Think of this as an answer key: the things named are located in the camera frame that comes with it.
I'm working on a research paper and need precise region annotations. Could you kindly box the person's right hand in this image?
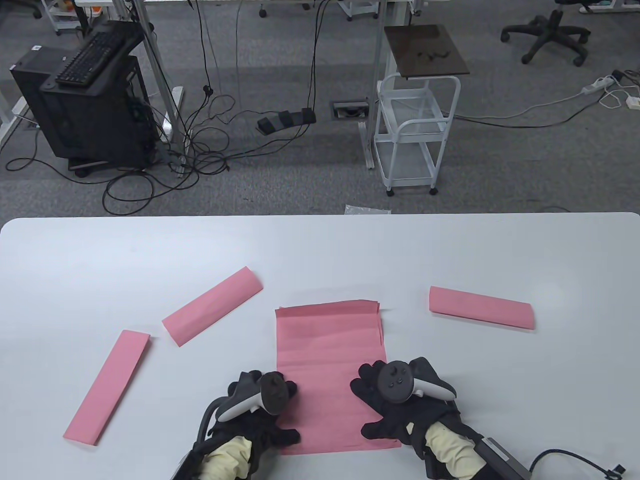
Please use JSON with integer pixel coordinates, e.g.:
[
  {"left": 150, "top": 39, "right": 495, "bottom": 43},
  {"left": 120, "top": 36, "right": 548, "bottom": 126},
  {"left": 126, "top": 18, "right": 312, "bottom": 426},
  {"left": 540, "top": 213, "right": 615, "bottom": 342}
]
[{"left": 350, "top": 357, "right": 461, "bottom": 458}]

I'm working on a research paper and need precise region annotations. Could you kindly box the person's left hand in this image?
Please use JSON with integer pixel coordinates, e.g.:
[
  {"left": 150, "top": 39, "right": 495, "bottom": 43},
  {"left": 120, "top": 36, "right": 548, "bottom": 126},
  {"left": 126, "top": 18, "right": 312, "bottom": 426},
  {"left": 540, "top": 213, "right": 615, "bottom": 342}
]
[{"left": 207, "top": 370, "right": 302, "bottom": 453}]

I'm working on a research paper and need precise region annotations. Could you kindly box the grey white handheld controller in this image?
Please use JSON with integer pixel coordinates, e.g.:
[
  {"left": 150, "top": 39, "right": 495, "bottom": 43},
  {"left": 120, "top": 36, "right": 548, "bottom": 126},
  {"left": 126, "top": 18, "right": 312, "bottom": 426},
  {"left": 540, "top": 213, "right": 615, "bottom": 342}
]
[
  {"left": 375, "top": 361, "right": 457, "bottom": 404},
  {"left": 215, "top": 371, "right": 289, "bottom": 424}
]

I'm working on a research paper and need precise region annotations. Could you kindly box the pink paper sheet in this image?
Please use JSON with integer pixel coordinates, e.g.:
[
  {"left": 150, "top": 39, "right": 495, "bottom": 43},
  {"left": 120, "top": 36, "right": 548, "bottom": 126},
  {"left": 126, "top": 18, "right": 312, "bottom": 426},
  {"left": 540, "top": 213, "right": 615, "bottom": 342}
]
[
  {"left": 278, "top": 300, "right": 387, "bottom": 351},
  {"left": 429, "top": 286, "right": 536, "bottom": 330},
  {"left": 161, "top": 266, "right": 264, "bottom": 347},
  {"left": 63, "top": 330, "right": 151, "bottom": 446},
  {"left": 275, "top": 300, "right": 402, "bottom": 456}
]

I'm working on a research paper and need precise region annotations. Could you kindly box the person's right forearm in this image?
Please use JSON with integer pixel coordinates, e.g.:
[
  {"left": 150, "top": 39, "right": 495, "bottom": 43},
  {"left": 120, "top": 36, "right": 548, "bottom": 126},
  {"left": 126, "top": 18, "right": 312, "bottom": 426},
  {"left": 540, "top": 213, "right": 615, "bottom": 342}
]
[{"left": 424, "top": 422, "right": 489, "bottom": 480}]

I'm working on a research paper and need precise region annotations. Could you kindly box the person's left forearm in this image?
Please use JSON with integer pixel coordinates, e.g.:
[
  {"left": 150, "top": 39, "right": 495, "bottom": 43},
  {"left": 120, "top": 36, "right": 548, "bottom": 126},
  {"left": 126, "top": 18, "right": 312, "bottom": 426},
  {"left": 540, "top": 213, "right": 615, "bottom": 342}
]
[{"left": 196, "top": 435, "right": 262, "bottom": 480}]

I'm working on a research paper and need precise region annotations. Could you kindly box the black foot pedal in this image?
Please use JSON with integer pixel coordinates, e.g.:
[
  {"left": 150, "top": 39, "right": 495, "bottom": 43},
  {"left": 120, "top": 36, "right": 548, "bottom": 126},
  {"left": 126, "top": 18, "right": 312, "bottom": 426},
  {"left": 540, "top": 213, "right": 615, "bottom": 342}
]
[{"left": 256, "top": 108, "right": 318, "bottom": 135}]

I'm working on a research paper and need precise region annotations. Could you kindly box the metal floor socket box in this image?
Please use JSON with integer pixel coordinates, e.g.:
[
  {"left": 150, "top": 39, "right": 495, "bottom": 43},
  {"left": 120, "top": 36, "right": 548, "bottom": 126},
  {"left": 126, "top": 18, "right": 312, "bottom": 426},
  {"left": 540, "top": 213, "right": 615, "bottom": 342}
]
[{"left": 330, "top": 101, "right": 371, "bottom": 120}]

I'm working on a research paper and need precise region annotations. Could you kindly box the grey metal desk leg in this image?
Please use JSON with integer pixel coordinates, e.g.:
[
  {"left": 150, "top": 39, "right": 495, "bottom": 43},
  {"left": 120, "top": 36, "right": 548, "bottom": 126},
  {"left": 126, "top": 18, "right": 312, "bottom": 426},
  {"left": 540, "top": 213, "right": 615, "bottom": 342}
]
[{"left": 111, "top": 0, "right": 185, "bottom": 177}]

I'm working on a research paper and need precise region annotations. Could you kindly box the black computer tower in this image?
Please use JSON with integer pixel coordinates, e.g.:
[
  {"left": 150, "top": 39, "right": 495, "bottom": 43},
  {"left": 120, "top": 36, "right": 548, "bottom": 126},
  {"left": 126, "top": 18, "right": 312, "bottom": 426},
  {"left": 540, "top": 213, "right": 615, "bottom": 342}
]
[{"left": 10, "top": 46, "right": 157, "bottom": 172}]

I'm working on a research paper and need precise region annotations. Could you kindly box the dark brown board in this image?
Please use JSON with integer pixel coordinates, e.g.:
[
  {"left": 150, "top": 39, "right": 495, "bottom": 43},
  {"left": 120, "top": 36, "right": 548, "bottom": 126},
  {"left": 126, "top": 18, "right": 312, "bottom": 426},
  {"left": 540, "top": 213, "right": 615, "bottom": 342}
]
[{"left": 383, "top": 24, "right": 471, "bottom": 81}]

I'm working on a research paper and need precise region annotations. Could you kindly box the white power strip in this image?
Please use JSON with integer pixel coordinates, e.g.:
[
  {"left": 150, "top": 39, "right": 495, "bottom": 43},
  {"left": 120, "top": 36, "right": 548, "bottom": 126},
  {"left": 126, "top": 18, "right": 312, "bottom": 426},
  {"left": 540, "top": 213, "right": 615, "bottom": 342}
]
[{"left": 581, "top": 75, "right": 617, "bottom": 95}]

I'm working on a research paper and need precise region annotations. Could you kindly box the white desk foot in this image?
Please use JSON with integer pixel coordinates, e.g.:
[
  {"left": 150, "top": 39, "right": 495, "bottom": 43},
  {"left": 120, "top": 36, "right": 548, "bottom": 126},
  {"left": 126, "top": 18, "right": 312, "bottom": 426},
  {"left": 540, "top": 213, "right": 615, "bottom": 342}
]
[{"left": 0, "top": 90, "right": 32, "bottom": 152}]

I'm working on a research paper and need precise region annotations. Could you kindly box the black keyboard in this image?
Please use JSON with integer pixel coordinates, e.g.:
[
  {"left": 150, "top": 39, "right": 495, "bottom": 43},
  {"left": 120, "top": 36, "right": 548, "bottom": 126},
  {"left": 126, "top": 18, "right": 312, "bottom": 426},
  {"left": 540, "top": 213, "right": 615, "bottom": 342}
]
[{"left": 54, "top": 31, "right": 127, "bottom": 88}]

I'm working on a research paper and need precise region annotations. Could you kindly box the white storage cart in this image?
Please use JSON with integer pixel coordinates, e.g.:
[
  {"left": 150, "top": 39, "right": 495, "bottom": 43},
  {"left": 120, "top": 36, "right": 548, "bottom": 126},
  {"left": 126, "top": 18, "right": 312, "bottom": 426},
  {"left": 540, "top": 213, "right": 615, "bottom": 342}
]
[
  {"left": 40, "top": 0, "right": 92, "bottom": 37},
  {"left": 337, "top": 0, "right": 382, "bottom": 22}
]

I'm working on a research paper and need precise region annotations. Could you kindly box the black office chair base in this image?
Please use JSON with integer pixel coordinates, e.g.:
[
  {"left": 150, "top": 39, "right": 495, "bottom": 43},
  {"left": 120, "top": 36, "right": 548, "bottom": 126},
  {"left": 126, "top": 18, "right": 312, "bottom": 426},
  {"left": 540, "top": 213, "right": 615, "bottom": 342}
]
[{"left": 501, "top": 0, "right": 592, "bottom": 67}]

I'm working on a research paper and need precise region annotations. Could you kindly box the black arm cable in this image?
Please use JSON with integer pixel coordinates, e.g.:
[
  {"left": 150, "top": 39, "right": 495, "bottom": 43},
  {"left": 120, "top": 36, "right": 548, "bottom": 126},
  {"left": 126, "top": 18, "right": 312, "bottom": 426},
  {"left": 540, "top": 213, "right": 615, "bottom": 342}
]
[{"left": 530, "top": 448, "right": 627, "bottom": 480}]

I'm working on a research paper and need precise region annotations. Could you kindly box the white wire cart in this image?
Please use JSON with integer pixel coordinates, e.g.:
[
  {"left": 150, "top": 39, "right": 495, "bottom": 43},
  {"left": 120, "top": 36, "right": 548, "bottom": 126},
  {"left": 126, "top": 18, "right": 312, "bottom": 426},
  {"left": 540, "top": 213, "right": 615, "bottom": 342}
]
[{"left": 374, "top": 73, "right": 462, "bottom": 197}]

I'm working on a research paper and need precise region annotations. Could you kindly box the tangle of black floor cables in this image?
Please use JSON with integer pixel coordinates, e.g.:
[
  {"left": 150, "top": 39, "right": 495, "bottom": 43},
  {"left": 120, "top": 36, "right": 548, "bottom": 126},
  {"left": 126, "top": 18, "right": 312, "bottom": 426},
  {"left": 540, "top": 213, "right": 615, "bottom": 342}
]
[{"left": 4, "top": 0, "right": 333, "bottom": 217}]

